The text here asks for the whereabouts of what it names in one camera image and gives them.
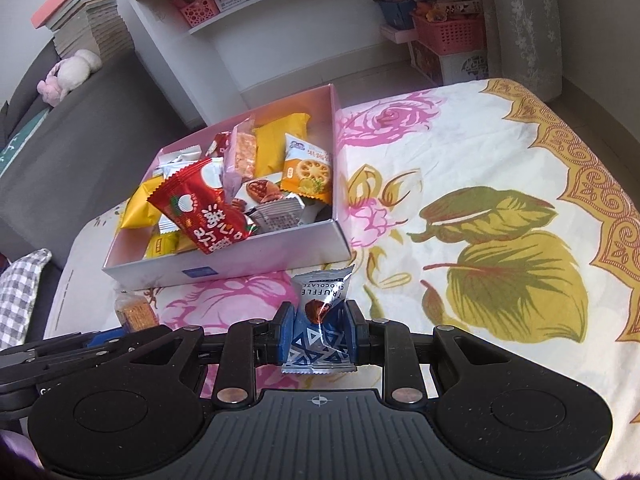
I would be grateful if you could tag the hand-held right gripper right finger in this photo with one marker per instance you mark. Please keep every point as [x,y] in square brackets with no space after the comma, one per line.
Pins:
[351,335]

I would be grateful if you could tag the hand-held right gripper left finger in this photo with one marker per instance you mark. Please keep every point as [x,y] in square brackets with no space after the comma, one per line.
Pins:
[286,335]

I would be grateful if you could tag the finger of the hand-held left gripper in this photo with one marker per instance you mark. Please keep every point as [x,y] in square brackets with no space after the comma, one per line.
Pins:
[105,340]

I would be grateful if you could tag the silver blue chocolate packet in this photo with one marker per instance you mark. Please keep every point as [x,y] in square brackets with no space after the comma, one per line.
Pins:
[320,340]

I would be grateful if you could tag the tan cube snack packet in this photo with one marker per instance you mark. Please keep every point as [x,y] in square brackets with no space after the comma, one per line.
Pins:
[135,312]

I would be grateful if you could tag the pink cardboard box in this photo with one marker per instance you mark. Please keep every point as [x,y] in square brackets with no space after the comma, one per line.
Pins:
[260,255]

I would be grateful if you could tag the white black-print snack packet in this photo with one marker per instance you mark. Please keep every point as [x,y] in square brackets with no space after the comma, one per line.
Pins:
[280,216]

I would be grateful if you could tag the plain yellow snack packet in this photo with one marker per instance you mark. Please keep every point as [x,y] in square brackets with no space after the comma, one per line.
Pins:
[135,207]
[272,147]

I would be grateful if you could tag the white nut-picture snack packet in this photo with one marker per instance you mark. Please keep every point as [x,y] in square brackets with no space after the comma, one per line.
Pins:
[262,191]
[175,162]

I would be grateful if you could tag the orange lotus-root snack packet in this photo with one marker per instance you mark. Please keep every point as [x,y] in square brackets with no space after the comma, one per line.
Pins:
[305,172]

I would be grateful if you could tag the pink snack packet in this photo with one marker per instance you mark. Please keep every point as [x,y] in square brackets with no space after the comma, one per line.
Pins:
[242,155]

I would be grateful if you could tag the grey checkered pillow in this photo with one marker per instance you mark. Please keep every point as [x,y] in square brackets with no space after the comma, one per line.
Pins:
[22,295]

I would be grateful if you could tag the grey sofa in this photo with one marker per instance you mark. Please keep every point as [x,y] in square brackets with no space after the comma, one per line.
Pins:
[100,150]

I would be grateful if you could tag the teal cushion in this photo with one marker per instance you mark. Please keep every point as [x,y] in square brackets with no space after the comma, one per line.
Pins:
[22,142]

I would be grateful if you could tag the pink white plush toy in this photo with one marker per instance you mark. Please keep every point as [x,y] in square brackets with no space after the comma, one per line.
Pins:
[70,77]

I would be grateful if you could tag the white printed storage box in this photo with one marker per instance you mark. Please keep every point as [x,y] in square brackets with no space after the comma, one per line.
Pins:
[450,67]

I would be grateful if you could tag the white bookshelf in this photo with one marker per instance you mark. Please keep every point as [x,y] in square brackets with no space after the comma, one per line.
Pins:
[280,50]

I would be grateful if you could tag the large pink basket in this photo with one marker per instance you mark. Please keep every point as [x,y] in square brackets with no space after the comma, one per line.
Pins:
[450,35]

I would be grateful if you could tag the stack of books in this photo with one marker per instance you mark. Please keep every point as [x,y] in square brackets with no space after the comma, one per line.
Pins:
[90,20]

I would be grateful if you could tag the blue basket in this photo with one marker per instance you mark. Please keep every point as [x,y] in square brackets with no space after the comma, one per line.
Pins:
[395,10]

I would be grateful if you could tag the small pink lattice basket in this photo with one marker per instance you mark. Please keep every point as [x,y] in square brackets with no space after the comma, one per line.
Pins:
[197,11]

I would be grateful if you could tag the grey floral curtain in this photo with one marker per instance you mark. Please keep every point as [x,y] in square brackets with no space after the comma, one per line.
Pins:
[525,25]

